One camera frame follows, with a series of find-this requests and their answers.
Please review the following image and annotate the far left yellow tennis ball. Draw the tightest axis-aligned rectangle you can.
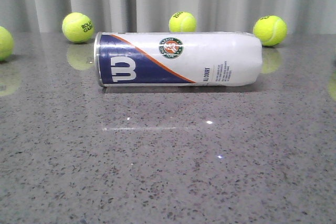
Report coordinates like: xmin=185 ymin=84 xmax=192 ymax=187
xmin=0 ymin=27 xmax=14 ymax=61

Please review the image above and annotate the right yellow tennis ball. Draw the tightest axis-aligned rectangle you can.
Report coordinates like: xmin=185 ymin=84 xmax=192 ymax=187
xmin=253 ymin=15 xmax=287 ymax=47

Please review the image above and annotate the centre yellow tennis ball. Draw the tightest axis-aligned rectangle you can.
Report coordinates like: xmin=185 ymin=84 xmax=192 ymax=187
xmin=169 ymin=12 xmax=197 ymax=32

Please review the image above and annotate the yellow Roland Garros tennis ball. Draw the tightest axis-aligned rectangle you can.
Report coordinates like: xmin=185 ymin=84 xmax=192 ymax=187
xmin=62 ymin=12 xmax=94 ymax=43

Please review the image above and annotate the white blue tennis ball can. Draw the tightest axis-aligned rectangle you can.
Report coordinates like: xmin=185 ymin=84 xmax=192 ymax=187
xmin=93 ymin=32 xmax=263 ymax=87

